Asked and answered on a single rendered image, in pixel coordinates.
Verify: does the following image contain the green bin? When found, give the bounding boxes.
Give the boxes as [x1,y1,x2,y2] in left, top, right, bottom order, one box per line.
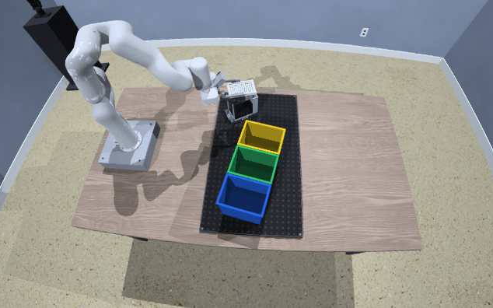
[227,145,279,184]

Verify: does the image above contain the yellow recycle bin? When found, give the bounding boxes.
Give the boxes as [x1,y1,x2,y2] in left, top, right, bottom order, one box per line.
[237,120,285,155]

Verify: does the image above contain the blue bin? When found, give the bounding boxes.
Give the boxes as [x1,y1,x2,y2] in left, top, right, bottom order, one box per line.
[216,173,271,225]

